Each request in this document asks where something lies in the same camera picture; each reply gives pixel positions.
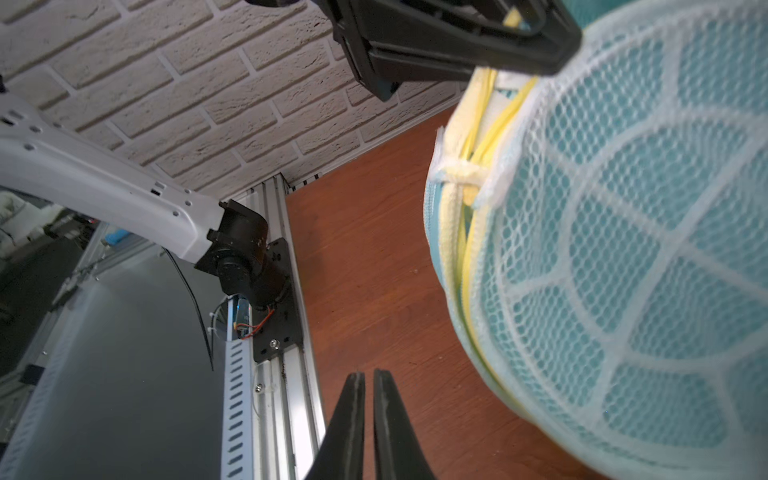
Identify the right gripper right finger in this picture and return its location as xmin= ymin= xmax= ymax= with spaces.
xmin=373 ymin=369 xmax=436 ymax=480

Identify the teal mesh laundry bag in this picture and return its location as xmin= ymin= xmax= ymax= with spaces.
xmin=424 ymin=1 xmax=767 ymax=479

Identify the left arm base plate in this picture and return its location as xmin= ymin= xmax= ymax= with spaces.
xmin=250 ymin=238 xmax=304 ymax=364

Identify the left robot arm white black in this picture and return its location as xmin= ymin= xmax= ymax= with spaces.
xmin=1 ymin=1 xmax=582 ymax=307

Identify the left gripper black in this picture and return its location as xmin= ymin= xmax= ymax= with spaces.
xmin=317 ymin=0 xmax=582 ymax=101

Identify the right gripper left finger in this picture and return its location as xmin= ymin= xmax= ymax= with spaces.
xmin=305 ymin=372 xmax=366 ymax=480

